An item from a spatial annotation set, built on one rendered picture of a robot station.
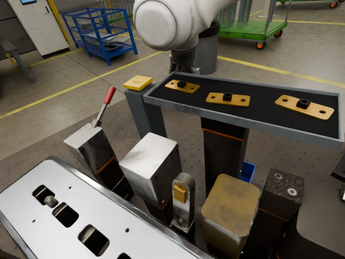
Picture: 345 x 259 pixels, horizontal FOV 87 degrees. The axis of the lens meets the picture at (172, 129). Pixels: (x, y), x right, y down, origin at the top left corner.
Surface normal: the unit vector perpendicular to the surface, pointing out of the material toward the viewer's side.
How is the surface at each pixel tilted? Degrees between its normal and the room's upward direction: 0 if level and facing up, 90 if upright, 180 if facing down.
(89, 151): 90
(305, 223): 0
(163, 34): 93
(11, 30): 90
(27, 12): 90
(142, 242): 0
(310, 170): 0
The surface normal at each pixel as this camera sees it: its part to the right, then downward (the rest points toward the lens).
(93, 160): 0.84, 0.26
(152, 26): -0.32, 0.72
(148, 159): -0.14, -0.75
